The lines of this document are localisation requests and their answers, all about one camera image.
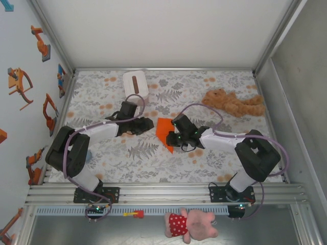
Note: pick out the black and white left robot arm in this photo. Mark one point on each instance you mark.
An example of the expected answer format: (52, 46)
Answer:
(69, 153)

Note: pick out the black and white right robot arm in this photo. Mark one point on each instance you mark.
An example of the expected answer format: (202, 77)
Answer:
(258, 155)

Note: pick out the white tissue box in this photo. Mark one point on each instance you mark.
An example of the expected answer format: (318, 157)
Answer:
(127, 85)

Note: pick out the floral patterned table mat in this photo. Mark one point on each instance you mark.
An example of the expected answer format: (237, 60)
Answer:
(153, 166)

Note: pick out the brown teddy bear plush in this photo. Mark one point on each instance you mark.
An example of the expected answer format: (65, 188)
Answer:
(230, 102)

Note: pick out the blue-grey sponge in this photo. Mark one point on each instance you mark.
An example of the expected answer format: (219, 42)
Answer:
(89, 157)

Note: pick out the blue and orange sticker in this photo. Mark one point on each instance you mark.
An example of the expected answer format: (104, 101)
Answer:
(61, 76)

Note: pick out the red and yellow clip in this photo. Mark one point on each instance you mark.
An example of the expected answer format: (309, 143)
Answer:
(139, 214)

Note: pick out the pink pig plush red dress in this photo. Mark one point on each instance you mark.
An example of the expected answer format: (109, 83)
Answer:
(196, 224)

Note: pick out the small circuit board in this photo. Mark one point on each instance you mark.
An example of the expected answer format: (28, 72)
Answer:
(241, 206)
(96, 209)

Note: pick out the orange claw gripper sticker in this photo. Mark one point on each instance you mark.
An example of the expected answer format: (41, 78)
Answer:
(15, 81)

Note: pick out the orange cube sticker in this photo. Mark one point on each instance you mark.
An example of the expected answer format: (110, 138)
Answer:
(2, 136)

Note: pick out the thin aluminium frame rail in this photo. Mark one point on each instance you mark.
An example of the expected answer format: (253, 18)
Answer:
(163, 69)

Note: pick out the aluminium rail beam with grooves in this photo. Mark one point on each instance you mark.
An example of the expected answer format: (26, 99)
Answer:
(166, 196)

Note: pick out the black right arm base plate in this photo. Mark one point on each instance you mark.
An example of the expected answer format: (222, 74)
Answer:
(215, 195)

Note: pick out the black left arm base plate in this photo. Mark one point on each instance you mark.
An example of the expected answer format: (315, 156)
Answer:
(115, 195)

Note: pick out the aluminium frame post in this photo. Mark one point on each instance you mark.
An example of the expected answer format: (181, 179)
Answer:
(279, 33)
(51, 33)

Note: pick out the blue wall sticker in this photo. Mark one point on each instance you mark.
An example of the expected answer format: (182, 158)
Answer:
(9, 6)

